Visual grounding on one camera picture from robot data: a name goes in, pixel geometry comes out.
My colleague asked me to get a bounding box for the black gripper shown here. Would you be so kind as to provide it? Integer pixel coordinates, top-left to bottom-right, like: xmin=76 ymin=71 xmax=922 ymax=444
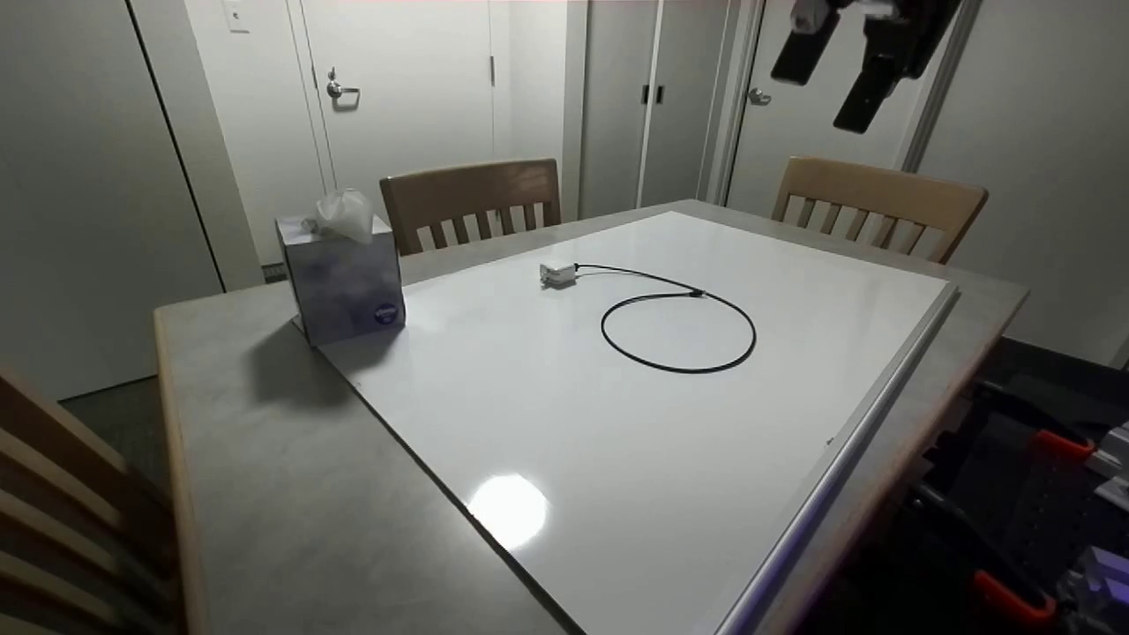
xmin=769 ymin=0 xmax=965 ymax=135

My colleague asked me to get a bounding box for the white charger adapter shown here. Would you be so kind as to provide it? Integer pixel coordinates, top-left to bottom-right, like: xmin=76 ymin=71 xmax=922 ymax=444
xmin=537 ymin=257 xmax=582 ymax=290

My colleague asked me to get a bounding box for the black charger cable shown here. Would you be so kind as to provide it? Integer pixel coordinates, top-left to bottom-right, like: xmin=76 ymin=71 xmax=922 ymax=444
xmin=572 ymin=262 xmax=761 ymax=377

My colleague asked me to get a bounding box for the white door with knob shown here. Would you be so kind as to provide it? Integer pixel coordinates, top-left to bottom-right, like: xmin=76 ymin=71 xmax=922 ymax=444
xmin=722 ymin=0 xmax=982 ymax=222

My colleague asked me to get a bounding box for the wooden slat-back chair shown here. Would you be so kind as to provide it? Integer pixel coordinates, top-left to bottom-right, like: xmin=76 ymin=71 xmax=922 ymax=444
xmin=0 ymin=358 xmax=186 ymax=635
xmin=769 ymin=154 xmax=990 ymax=268
xmin=376 ymin=154 xmax=566 ymax=257

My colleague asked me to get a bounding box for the white double closet door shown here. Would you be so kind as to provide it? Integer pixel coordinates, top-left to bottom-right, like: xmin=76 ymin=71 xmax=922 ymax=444
xmin=579 ymin=0 xmax=736 ymax=222

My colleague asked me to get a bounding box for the white door with lever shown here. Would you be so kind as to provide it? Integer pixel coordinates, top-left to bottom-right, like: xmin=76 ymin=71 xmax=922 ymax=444
xmin=287 ymin=0 xmax=516 ymax=220

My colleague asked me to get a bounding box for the black robot stand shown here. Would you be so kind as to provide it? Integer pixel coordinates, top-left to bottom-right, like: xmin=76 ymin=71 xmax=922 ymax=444
xmin=807 ymin=330 xmax=1129 ymax=635

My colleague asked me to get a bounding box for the white tissue sheet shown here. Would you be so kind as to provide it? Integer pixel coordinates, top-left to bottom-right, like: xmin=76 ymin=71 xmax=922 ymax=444
xmin=309 ymin=187 xmax=381 ymax=245

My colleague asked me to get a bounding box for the blue-grey tissue box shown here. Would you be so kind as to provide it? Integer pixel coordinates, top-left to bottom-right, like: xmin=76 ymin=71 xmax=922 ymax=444
xmin=275 ymin=207 xmax=409 ymax=349

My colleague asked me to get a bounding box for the white device with blue light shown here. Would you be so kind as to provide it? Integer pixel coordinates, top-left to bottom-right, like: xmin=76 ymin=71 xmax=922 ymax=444
xmin=1050 ymin=543 xmax=1129 ymax=635

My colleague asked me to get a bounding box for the orange-handled black clamp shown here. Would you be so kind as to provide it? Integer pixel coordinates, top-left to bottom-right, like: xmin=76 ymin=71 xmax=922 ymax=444
xmin=965 ymin=569 xmax=1061 ymax=632
xmin=1028 ymin=425 xmax=1104 ymax=474

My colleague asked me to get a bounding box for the white whiteboard with aluminium frame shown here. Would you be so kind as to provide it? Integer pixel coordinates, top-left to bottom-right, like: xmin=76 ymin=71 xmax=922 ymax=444
xmin=307 ymin=207 xmax=962 ymax=635

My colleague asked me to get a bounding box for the silver metal bracket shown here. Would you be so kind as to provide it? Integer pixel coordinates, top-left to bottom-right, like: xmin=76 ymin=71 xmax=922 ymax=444
xmin=1097 ymin=418 xmax=1129 ymax=515

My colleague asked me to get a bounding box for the metal lever door handle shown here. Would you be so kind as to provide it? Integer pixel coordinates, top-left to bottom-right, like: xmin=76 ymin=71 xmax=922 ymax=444
xmin=321 ymin=66 xmax=365 ymax=115

